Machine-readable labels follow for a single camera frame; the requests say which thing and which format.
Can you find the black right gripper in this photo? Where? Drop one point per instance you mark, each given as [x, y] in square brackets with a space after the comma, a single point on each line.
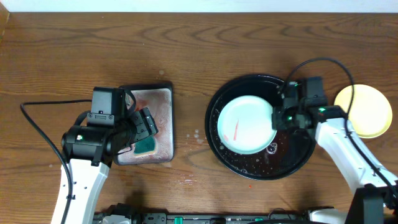
[278, 119]

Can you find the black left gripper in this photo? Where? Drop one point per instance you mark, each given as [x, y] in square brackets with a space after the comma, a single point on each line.
[143, 123]

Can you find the green and yellow sponge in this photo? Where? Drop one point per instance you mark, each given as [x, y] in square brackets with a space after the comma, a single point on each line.
[145, 146]

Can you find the mint green plate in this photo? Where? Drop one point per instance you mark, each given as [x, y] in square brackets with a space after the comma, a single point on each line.
[244, 125]

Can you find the yellow plate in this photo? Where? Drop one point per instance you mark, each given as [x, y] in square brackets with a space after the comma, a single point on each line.
[371, 112]

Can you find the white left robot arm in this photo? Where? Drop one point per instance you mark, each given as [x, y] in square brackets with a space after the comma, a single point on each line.
[80, 187]

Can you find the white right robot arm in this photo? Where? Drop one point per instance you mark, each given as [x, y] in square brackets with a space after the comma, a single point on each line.
[373, 186]

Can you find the round black serving tray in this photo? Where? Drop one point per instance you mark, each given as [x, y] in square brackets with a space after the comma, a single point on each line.
[287, 153]

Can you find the black rectangular soapy water tray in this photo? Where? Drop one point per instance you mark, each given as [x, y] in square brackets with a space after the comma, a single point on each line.
[158, 98]

